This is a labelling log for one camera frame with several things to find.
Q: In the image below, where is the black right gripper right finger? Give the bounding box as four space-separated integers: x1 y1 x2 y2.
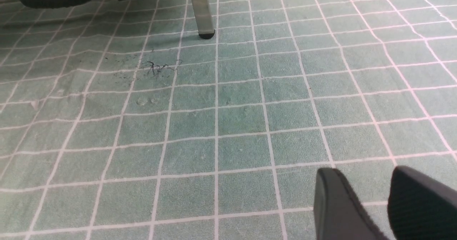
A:
387 166 457 240

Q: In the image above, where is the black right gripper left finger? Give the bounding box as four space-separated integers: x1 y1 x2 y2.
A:
313 168 387 240

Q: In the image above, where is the silver metal shoe rack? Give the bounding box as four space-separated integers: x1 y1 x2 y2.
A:
191 0 215 39

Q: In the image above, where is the green checkered floor mat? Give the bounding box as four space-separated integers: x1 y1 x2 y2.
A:
0 0 457 240

